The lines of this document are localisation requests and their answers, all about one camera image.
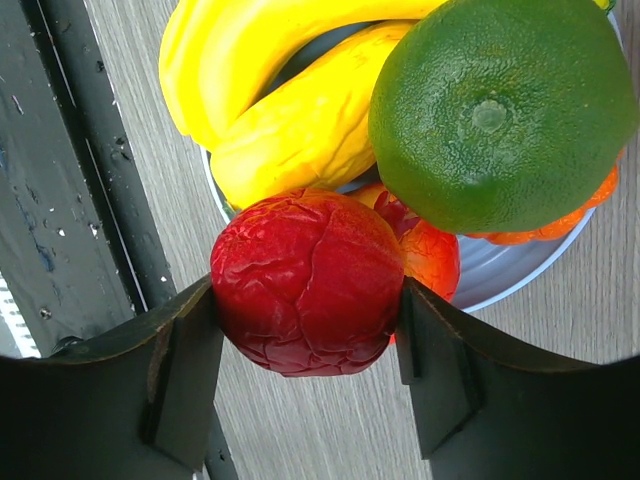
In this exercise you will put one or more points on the blue plastic plate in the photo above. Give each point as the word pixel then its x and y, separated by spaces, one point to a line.
pixel 489 273

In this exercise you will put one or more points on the yellow fake lemon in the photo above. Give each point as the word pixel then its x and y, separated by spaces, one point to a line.
pixel 312 131

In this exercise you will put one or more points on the orange fake pumpkin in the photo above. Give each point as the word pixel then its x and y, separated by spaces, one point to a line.
pixel 560 227

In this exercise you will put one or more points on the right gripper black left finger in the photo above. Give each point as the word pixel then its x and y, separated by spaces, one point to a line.
pixel 136 402

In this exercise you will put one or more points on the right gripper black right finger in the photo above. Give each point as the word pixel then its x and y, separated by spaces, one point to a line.
pixel 490 406

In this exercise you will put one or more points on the green fake apple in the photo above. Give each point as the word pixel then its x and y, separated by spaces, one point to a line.
pixel 502 116

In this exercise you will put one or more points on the aluminium rail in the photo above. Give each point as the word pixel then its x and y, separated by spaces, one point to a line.
pixel 15 336

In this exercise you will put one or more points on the red fake strawberry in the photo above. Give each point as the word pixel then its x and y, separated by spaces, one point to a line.
pixel 308 283

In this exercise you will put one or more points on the yellow fake banana bunch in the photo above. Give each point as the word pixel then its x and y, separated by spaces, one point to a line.
pixel 216 57

